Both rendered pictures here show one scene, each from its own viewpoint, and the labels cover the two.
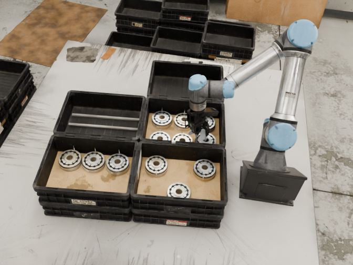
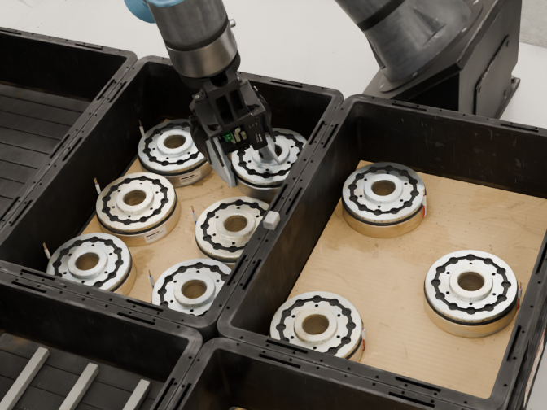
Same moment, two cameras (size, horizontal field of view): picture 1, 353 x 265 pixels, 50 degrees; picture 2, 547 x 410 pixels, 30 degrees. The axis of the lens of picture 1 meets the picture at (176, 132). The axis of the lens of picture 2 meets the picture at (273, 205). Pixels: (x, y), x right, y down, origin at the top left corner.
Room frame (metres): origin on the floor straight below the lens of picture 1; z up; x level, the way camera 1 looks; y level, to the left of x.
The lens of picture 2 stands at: (0.72, 0.69, 1.75)
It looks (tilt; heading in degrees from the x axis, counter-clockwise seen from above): 45 degrees down; 300
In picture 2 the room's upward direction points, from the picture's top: 9 degrees counter-clockwise
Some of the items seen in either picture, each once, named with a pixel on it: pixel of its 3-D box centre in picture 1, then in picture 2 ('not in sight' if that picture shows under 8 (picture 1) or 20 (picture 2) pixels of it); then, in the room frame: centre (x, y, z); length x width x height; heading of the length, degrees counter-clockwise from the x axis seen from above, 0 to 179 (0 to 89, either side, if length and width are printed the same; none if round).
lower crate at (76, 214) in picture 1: (92, 185); not in sight; (0.97, 0.37, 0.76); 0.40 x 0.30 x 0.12; 90
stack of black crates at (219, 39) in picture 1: (225, 58); not in sight; (2.54, -0.36, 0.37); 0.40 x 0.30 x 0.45; 84
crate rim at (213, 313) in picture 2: (184, 121); (172, 179); (1.27, -0.03, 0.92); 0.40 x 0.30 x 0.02; 90
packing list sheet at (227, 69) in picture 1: (207, 71); not in sight; (1.93, -0.17, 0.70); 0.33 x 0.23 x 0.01; 84
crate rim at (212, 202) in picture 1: (180, 171); (413, 235); (0.97, -0.03, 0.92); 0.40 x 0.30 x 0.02; 90
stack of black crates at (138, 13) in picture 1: (141, 24); not in sight; (3.03, 0.40, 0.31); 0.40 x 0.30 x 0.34; 84
